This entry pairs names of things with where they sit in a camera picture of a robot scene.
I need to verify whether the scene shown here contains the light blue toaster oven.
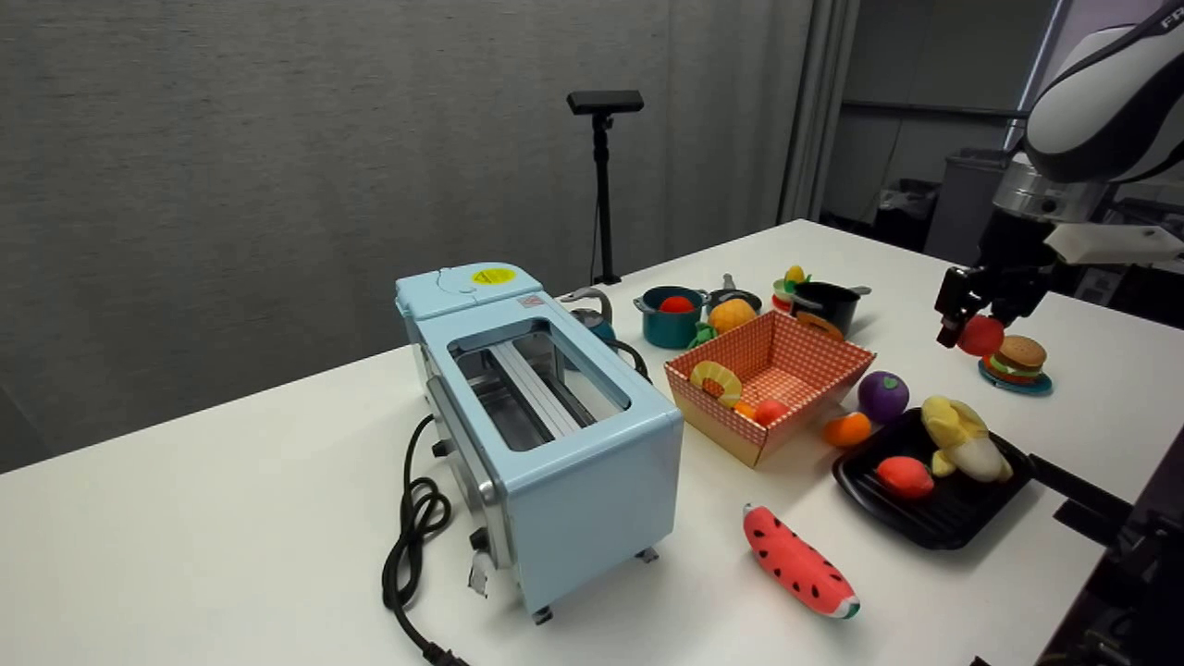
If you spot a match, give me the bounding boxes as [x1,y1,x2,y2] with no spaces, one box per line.
[390,258,684,623]

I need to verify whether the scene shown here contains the white garlic plush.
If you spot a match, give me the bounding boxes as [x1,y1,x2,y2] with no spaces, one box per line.
[945,438,1017,487]

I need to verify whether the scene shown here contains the teal toy pot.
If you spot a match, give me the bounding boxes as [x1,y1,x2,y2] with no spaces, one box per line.
[631,284,717,350]

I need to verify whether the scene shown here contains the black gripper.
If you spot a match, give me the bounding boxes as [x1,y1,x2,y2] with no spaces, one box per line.
[931,206,1059,350]

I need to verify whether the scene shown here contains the small orange carrot plush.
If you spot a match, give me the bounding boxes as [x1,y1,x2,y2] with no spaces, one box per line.
[822,406,876,450]

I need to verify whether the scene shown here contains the small black frying pan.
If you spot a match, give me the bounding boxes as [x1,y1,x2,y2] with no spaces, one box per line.
[702,269,764,316]

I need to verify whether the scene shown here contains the black plastic tray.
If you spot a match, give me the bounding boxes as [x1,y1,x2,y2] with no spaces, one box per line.
[828,403,1034,551]

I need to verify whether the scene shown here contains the orange plastic basket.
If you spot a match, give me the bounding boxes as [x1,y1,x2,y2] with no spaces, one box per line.
[661,306,879,471]

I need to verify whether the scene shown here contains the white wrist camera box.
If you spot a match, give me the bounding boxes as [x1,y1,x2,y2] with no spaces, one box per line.
[1045,220,1184,269]

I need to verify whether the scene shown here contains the black robot mount platform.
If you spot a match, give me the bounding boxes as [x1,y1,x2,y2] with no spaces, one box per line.
[1029,421,1184,666]

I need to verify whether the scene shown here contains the black camera on tripod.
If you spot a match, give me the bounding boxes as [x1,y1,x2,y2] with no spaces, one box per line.
[567,85,647,289]

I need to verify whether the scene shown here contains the black toaster power cord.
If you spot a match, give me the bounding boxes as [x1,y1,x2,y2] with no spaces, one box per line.
[378,412,472,666]

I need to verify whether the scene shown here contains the black saucepan silver handle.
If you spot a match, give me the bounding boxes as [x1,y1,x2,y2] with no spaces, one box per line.
[792,276,873,340]

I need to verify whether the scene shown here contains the teal toy kettle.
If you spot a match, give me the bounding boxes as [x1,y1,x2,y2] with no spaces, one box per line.
[567,289,621,350]

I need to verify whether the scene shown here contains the red tomato plush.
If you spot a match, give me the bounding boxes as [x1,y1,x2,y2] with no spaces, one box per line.
[873,450,939,504]

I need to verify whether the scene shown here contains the teal toy plate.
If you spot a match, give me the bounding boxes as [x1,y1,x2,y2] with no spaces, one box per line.
[976,364,1055,401]

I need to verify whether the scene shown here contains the yellow banana plush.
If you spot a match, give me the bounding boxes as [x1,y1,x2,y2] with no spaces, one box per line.
[916,392,994,476]

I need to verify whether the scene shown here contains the yellow green red toy stack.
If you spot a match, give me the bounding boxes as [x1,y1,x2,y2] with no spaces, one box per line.
[768,264,817,312]

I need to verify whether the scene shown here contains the purple eggplant plush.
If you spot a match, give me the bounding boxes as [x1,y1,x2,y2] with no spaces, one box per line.
[855,368,912,429]

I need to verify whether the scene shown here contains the large peeled orange plush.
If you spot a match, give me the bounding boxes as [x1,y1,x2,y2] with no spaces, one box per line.
[707,297,759,340]

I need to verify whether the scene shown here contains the toy burger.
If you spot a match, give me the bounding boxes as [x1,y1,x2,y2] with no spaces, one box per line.
[984,333,1050,389]

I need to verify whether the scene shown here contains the grey curtain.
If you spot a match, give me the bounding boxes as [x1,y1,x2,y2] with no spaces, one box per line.
[0,0,860,472]

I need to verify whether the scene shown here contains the watermelon slice plush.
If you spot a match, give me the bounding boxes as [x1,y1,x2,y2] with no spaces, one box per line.
[738,500,866,625]

